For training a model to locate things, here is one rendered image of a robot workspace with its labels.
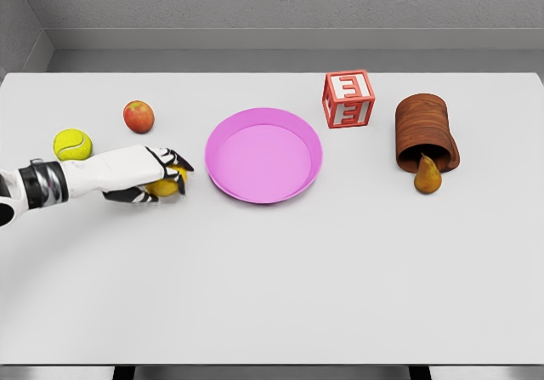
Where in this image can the red letter block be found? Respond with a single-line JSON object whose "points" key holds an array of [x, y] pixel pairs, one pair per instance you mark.
{"points": [[349, 99]]}

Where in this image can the brown pear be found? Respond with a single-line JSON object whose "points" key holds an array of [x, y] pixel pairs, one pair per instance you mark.
{"points": [[427, 178]]}

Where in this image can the yellow-green tennis ball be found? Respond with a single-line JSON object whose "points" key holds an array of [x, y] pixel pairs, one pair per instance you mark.
{"points": [[72, 144]]}

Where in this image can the pink plate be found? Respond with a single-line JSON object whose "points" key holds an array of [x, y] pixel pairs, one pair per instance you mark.
{"points": [[263, 155]]}

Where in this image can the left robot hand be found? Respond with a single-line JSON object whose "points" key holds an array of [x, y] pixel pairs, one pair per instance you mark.
{"points": [[132, 165]]}

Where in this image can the red apple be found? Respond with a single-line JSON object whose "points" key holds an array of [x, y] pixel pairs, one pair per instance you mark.
{"points": [[138, 117]]}

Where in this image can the yellow lemon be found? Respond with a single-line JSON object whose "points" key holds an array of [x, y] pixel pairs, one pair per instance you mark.
{"points": [[165, 186]]}

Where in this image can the brown wooden cup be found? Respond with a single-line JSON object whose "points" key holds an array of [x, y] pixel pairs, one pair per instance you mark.
{"points": [[423, 131]]}

